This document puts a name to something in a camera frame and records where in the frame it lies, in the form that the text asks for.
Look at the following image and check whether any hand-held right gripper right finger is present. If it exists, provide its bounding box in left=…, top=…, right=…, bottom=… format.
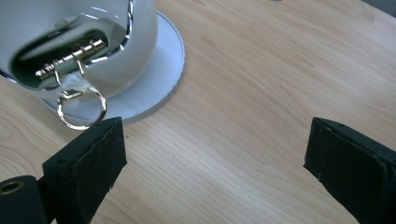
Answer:
left=303, top=117, right=396, bottom=224

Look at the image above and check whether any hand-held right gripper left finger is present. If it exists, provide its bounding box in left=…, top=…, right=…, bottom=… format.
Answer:
left=42, top=117, right=128, bottom=224

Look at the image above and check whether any green rope keychain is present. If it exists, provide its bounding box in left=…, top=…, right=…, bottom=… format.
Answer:
left=10, top=21, right=110, bottom=132

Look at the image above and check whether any white glossy cup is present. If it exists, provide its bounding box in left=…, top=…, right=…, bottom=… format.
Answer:
left=0, top=0, right=159, bottom=101

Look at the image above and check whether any white ribbed base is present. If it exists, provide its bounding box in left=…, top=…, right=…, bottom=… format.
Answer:
left=40, top=10, right=186, bottom=125

